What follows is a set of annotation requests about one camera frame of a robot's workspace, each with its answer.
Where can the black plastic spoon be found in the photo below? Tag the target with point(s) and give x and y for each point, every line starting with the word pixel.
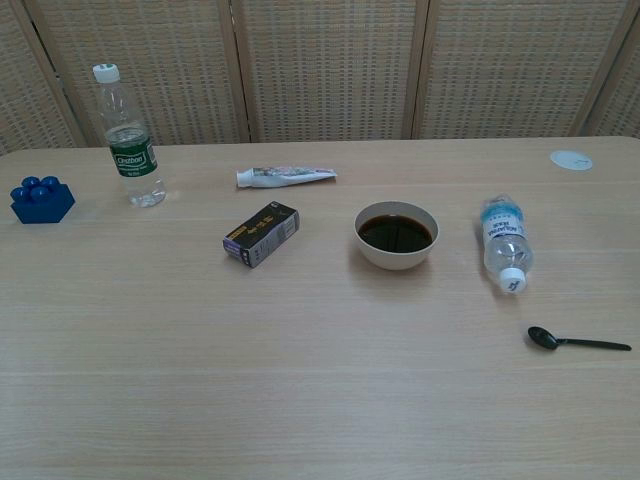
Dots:
pixel 542 338

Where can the black and purple carton box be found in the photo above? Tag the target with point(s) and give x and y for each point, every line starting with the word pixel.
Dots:
pixel 260 235

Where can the white toothpaste tube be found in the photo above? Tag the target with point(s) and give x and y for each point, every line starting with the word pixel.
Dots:
pixel 285 175

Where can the woven bamboo folding screen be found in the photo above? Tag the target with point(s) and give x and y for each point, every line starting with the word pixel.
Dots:
pixel 325 65

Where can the blue label water bottle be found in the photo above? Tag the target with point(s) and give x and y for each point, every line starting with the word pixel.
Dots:
pixel 504 235

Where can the green label water bottle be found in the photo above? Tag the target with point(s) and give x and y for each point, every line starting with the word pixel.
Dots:
pixel 132 160

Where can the white round table grommet cap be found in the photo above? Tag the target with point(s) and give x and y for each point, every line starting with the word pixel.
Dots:
pixel 570 160

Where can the blue studded building block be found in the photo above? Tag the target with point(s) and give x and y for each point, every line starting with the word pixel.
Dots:
pixel 42 207

